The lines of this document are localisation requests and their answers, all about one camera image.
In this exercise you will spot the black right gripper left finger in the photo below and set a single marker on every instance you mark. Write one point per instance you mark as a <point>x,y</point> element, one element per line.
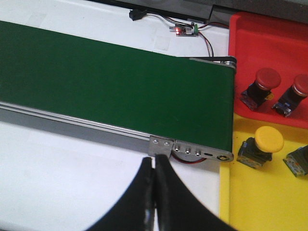
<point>135,209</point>

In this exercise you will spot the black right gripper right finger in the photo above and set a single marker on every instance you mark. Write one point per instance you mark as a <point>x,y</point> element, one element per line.
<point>178,209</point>

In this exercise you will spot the red mushroom push button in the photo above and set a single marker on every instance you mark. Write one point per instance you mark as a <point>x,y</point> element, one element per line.
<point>259,91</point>

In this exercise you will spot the yellow plastic tray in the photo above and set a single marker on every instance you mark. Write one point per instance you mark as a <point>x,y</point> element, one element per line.
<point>269,198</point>

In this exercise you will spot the green conveyor belt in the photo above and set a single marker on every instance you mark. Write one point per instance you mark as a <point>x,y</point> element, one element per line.
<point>25,45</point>

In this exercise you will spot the small motor controller board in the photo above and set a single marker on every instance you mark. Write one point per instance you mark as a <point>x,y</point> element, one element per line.
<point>186,30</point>

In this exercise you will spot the black sensor block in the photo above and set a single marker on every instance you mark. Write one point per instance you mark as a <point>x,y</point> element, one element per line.
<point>137,14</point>

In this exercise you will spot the red plastic bin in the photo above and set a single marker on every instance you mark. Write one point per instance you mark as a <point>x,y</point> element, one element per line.
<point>258,41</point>

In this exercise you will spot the aluminium conveyor frame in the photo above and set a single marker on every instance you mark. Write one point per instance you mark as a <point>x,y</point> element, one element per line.
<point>192,151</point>

